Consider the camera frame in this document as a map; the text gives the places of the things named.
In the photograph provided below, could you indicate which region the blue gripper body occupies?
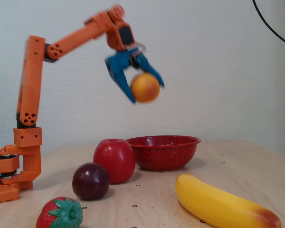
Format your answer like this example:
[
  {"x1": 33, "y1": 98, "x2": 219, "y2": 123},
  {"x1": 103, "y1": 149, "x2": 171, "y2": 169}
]
[{"x1": 104, "y1": 50, "x2": 140, "y2": 77}]

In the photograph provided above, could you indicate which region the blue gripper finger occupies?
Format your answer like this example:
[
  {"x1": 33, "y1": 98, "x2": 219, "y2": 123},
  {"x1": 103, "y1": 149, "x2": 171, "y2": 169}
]
[
  {"x1": 110, "y1": 70, "x2": 137, "y2": 105},
  {"x1": 133, "y1": 54, "x2": 165, "y2": 89}
]

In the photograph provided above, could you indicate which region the thin black hanging cable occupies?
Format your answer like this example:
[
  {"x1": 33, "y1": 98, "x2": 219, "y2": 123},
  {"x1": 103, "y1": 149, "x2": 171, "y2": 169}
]
[{"x1": 252, "y1": 0, "x2": 285, "y2": 48}]

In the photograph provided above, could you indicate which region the red white black servo cable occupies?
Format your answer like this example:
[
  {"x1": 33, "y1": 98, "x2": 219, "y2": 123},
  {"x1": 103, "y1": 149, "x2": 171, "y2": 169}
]
[{"x1": 128, "y1": 42, "x2": 147, "y2": 57}]

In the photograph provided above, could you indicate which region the orange toy peach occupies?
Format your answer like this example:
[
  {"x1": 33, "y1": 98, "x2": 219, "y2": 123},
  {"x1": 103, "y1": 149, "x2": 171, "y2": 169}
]
[{"x1": 130, "y1": 73, "x2": 161, "y2": 103}]

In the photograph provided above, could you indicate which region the yellow toy banana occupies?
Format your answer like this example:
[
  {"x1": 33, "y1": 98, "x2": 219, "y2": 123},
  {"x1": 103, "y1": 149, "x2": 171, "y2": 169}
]
[{"x1": 175, "y1": 173, "x2": 282, "y2": 228}]

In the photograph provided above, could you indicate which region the red toy strawberry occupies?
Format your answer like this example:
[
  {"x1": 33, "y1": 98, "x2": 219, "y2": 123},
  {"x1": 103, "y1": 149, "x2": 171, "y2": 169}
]
[{"x1": 35, "y1": 196, "x2": 84, "y2": 228}]

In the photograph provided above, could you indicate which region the red speckled enamel bowl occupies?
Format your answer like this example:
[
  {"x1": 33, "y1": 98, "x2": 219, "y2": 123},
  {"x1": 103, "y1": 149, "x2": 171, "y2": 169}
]
[{"x1": 125, "y1": 135, "x2": 202, "y2": 171}]

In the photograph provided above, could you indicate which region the dark purple toy plum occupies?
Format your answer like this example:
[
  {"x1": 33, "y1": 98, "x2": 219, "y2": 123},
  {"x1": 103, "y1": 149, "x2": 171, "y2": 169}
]
[{"x1": 72, "y1": 162, "x2": 110, "y2": 200}]

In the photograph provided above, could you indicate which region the red toy apple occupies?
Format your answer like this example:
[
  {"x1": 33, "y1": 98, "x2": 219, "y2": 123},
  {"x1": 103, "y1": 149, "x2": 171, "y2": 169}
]
[{"x1": 93, "y1": 139, "x2": 136, "y2": 185}]

